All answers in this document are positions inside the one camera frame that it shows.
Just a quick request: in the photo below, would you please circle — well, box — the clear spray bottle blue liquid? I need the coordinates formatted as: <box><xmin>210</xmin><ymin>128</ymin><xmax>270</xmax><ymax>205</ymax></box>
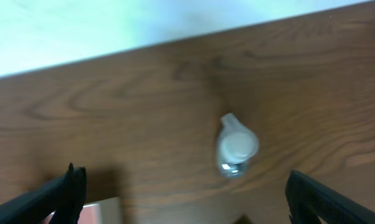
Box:
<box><xmin>216</xmin><ymin>113</ymin><xmax>260</xmax><ymax>178</ymax></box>

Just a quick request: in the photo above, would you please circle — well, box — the white cardboard box pink inside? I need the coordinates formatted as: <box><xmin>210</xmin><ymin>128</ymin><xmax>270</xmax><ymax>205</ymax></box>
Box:
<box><xmin>40</xmin><ymin>196</ymin><xmax>123</xmax><ymax>224</ymax></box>

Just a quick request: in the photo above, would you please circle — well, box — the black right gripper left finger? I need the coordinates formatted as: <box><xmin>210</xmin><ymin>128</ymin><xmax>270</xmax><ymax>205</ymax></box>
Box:
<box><xmin>0</xmin><ymin>164</ymin><xmax>87</xmax><ymax>224</ymax></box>

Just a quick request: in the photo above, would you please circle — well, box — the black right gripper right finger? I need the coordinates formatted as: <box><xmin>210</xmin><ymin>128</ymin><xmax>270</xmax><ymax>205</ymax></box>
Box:
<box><xmin>285</xmin><ymin>170</ymin><xmax>375</xmax><ymax>224</ymax></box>

